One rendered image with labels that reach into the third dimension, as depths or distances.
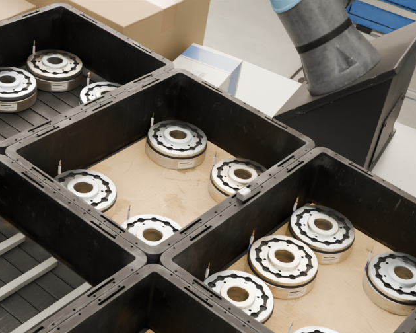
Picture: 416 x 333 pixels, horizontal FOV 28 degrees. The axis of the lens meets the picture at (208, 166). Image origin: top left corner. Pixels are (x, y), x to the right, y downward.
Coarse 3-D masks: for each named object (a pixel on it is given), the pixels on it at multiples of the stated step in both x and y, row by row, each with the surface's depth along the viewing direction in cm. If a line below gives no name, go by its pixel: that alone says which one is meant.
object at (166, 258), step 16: (304, 160) 128; (336, 160) 130; (288, 176) 125; (368, 176) 128; (256, 192) 120; (400, 192) 125; (240, 208) 116; (208, 224) 113; (192, 240) 109; (160, 256) 106; (176, 256) 107; (176, 272) 104; (208, 288) 103; (224, 304) 101; (256, 320) 100
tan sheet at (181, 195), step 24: (144, 144) 143; (96, 168) 135; (120, 168) 136; (144, 168) 137; (168, 168) 138; (192, 168) 139; (120, 192) 131; (144, 192) 132; (168, 192) 133; (192, 192) 134; (120, 216) 127; (168, 216) 128; (192, 216) 129
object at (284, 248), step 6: (276, 246) 121; (282, 246) 121; (288, 246) 121; (270, 252) 120; (276, 252) 120; (288, 252) 121; (294, 252) 120; (270, 258) 118; (294, 258) 119; (276, 264) 118; (282, 264) 118; (288, 264) 118; (294, 264) 118
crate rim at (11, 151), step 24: (168, 72) 143; (120, 96) 135; (72, 120) 127; (264, 120) 136; (24, 144) 121; (312, 144) 132; (24, 168) 116; (72, 192) 114; (96, 216) 110; (168, 240) 109
